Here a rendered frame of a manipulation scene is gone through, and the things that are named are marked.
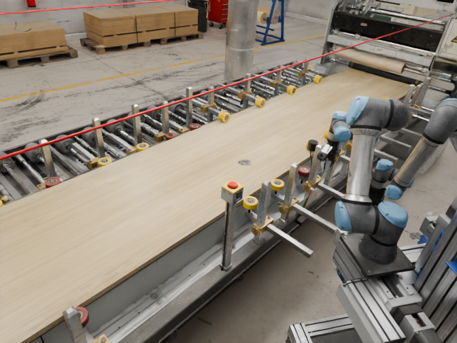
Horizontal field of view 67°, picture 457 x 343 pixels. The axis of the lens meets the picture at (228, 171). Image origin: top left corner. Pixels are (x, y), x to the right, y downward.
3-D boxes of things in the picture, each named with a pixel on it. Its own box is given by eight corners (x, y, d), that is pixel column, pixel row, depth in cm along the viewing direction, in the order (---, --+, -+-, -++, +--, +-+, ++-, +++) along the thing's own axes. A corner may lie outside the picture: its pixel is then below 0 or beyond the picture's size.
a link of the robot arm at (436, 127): (465, 122, 135) (400, 206, 166) (468, 113, 143) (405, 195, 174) (436, 108, 139) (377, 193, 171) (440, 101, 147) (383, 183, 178)
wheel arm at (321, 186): (362, 209, 203) (364, 203, 200) (360, 211, 201) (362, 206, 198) (300, 177, 226) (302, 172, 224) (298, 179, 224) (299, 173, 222)
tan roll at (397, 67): (454, 86, 350) (460, 75, 343) (451, 89, 342) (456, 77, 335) (330, 53, 427) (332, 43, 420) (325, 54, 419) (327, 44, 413)
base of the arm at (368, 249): (402, 261, 142) (411, 244, 136) (370, 267, 138) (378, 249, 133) (381, 235, 154) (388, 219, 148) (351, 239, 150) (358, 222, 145)
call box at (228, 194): (242, 200, 152) (244, 186, 147) (232, 207, 147) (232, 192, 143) (230, 192, 156) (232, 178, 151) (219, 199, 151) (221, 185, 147)
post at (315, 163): (308, 208, 226) (324, 145, 199) (305, 210, 224) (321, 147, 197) (304, 205, 228) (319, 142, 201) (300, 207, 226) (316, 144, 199)
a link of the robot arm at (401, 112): (424, 98, 130) (375, 125, 179) (395, 94, 130) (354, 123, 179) (422, 128, 129) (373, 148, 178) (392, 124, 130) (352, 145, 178)
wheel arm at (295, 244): (312, 256, 175) (313, 250, 173) (308, 260, 173) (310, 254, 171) (247, 214, 199) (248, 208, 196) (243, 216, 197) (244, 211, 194)
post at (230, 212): (231, 267, 177) (239, 199, 151) (225, 272, 173) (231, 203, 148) (225, 262, 179) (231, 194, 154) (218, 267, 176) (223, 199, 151)
